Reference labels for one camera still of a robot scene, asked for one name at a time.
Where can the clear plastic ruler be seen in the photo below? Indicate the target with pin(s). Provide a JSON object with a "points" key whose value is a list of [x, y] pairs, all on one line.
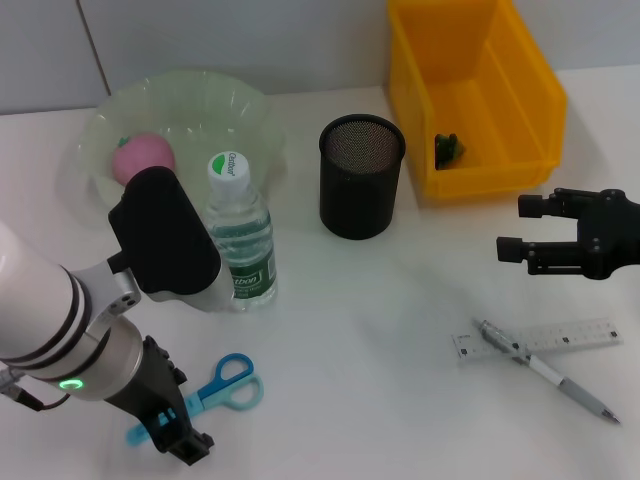
{"points": [[575, 340]]}

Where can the blue scissors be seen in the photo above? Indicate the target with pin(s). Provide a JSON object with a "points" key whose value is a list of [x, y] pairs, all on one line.
{"points": [[235, 387]]}

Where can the yellow plastic bin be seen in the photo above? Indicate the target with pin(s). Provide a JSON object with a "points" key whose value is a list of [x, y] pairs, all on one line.
{"points": [[500, 100]]}

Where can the white and grey pen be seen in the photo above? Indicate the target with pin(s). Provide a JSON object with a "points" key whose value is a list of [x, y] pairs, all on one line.
{"points": [[545, 372]]}

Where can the clear green-label water bottle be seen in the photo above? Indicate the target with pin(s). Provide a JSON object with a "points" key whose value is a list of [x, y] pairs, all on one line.
{"points": [[245, 240]]}

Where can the black mesh pen holder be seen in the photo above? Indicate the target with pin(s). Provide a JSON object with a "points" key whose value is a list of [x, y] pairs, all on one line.
{"points": [[360, 200]]}

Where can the translucent green fruit plate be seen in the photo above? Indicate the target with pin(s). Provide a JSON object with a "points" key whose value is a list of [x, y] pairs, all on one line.
{"points": [[200, 110]]}

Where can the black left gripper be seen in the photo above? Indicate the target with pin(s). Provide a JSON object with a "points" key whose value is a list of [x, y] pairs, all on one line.
{"points": [[155, 385]]}

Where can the pink toy peach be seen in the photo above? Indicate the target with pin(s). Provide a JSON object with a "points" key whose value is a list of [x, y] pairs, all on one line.
{"points": [[142, 155]]}

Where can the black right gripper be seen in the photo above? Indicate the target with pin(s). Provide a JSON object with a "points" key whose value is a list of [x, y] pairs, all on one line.
{"points": [[610, 235]]}

